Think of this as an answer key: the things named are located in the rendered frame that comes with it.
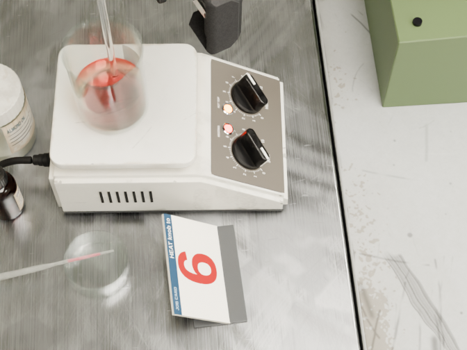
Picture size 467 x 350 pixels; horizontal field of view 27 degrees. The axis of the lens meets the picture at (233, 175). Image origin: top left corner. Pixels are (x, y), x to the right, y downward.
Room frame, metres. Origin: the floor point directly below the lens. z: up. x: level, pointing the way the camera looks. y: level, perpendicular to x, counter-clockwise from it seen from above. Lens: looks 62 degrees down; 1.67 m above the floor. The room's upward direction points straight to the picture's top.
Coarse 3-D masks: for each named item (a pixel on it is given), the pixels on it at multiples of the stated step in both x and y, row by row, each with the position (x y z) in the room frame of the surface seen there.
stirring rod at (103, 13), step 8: (104, 0) 0.45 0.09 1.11; (104, 8) 0.45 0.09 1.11; (104, 16) 0.45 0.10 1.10; (104, 24) 0.45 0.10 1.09; (104, 32) 0.45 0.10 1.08; (104, 40) 0.45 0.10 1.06; (112, 40) 0.45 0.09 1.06; (112, 48) 0.45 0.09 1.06; (112, 56) 0.45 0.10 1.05; (112, 64) 0.45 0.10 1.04; (112, 72) 0.45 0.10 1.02
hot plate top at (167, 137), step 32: (160, 64) 0.48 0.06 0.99; (192, 64) 0.48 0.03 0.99; (64, 96) 0.45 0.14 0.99; (160, 96) 0.45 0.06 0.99; (192, 96) 0.45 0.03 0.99; (64, 128) 0.41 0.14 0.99; (160, 128) 0.41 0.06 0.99; (192, 128) 0.41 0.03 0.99; (64, 160) 0.38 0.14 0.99; (96, 160) 0.38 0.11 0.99; (128, 160) 0.38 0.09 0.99; (160, 160) 0.38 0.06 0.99; (192, 160) 0.39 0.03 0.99
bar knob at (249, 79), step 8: (240, 80) 0.48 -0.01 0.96; (248, 80) 0.48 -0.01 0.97; (232, 88) 0.47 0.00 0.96; (240, 88) 0.47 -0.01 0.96; (248, 88) 0.47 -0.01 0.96; (256, 88) 0.47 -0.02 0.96; (232, 96) 0.47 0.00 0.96; (240, 96) 0.47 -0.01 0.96; (248, 96) 0.47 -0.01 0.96; (256, 96) 0.46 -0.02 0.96; (264, 96) 0.46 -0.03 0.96; (240, 104) 0.46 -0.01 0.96; (248, 104) 0.46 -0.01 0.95; (256, 104) 0.46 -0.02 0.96; (264, 104) 0.46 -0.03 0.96; (248, 112) 0.45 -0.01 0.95
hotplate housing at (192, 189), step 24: (144, 168) 0.39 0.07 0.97; (168, 168) 0.39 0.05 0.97; (192, 168) 0.39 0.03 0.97; (72, 192) 0.37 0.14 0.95; (96, 192) 0.37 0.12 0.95; (120, 192) 0.38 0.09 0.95; (144, 192) 0.38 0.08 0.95; (168, 192) 0.38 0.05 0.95; (192, 192) 0.38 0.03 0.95; (216, 192) 0.38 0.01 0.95; (240, 192) 0.38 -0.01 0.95; (264, 192) 0.38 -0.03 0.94
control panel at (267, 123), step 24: (216, 72) 0.49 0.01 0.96; (240, 72) 0.49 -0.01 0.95; (216, 96) 0.46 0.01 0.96; (216, 120) 0.44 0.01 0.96; (240, 120) 0.44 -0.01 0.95; (264, 120) 0.45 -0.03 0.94; (216, 144) 0.41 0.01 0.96; (264, 144) 0.43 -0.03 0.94; (216, 168) 0.39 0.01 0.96; (240, 168) 0.40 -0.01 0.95; (264, 168) 0.40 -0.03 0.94
